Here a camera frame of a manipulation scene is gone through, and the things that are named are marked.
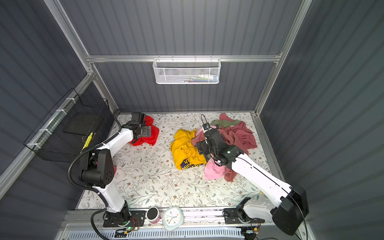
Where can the light pink shirt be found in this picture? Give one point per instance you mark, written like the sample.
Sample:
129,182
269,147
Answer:
213,171

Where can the dusty rose shirt grey trim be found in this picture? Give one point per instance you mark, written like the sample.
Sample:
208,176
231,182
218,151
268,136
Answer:
231,153

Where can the yellow t-shirt with print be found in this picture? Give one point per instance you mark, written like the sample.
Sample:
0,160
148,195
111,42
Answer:
185,154

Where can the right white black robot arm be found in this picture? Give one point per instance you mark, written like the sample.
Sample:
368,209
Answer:
288,206

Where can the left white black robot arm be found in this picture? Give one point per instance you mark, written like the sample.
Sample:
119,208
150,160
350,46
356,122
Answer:
98,170

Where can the olive green shirt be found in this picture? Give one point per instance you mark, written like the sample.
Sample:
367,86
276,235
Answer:
225,123

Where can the red cloth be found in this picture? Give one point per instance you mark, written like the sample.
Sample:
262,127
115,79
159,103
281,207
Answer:
150,136

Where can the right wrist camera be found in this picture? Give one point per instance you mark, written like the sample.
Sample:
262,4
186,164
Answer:
206,127

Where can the maroon shirt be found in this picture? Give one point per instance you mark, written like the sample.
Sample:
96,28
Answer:
238,135

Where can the yellow tag on black basket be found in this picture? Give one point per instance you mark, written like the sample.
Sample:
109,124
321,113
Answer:
88,140

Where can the mint green alarm clock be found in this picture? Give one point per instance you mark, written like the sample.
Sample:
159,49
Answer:
172,218

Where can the white tube in basket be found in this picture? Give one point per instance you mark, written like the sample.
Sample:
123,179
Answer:
207,78

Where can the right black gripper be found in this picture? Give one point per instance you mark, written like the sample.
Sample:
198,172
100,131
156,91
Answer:
202,145

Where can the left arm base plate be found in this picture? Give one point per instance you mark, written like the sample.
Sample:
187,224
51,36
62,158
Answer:
130,219

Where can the black wire basket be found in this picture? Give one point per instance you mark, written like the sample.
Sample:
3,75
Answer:
61,137

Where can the white wire mesh basket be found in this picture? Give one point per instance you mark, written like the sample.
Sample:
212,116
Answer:
183,71

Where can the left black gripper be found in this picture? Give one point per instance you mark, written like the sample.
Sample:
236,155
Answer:
146,131

